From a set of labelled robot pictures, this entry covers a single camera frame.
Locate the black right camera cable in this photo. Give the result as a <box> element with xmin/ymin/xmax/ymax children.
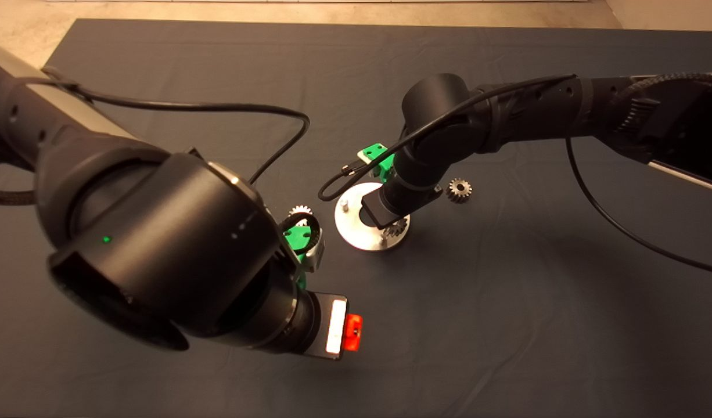
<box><xmin>318</xmin><ymin>74</ymin><xmax>712</xmax><ymax>277</ymax></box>

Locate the black camera cable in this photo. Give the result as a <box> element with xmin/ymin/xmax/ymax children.
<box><xmin>318</xmin><ymin>74</ymin><xmax>712</xmax><ymax>277</ymax></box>
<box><xmin>41</xmin><ymin>65</ymin><xmax>322</xmax><ymax>240</ymax></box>

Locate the black braided hose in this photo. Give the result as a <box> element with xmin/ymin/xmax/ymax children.
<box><xmin>620</xmin><ymin>71</ymin><xmax>712</xmax><ymax>103</ymax></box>
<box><xmin>0</xmin><ymin>186</ymin><xmax>38</xmax><ymax>206</ymax></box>

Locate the black left camera cable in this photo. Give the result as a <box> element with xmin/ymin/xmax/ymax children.
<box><xmin>41</xmin><ymin>65</ymin><xmax>322</xmax><ymax>240</ymax></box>

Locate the silver camera box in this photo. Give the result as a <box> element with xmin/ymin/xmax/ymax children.
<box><xmin>357</xmin><ymin>152</ymin><xmax>386</xmax><ymax>175</ymax></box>
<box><xmin>303</xmin><ymin>228</ymin><xmax>326</xmax><ymax>273</ymax></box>

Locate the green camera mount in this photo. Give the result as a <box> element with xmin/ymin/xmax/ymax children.
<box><xmin>282</xmin><ymin>224</ymin><xmax>313</xmax><ymax>253</ymax></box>
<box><xmin>361</xmin><ymin>143</ymin><xmax>397</xmax><ymax>182</ymax></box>

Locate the silver right camera box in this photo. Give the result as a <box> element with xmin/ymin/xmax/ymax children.
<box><xmin>357</xmin><ymin>152</ymin><xmax>386</xmax><ymax>175</ymax></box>

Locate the green left camera mount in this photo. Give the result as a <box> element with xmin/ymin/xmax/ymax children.
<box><xmin>282</xmin><ymin>224</ymin><xmax>313</xmax><ymax>253</ymax></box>

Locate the silver left camera box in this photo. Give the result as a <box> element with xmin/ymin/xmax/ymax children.
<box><xmin>303</xmin><ymin>228</ymin><xmax>326</xmax><ymax>273</ymax></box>

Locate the round metal carrier plate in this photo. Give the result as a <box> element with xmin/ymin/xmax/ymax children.
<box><xmin>334</xmin><ymin>182</ymin><xmax>411</xmax><ymax>253</ymax></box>

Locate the dark table cloth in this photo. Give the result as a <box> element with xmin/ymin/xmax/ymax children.
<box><xmin>0</xmin><ymin>19</ymin><xmax>712</xmax><ymax>418</ymax></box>

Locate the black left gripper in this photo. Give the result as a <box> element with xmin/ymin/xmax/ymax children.
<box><xmin>301</xmin><ymin>290</ymin><xmax>364</xmax><ymax>362</ymax></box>

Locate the green right camera mount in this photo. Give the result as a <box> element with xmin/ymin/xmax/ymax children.
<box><xmin>361</xmin><ymin>143</ymin><xmax>397</xmax><ymax>182</ymax></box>

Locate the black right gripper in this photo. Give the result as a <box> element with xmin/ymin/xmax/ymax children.
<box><xmin>360</xmin><ymin>193</ymin><xmax>412</xmax><ymax>229</ymax></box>

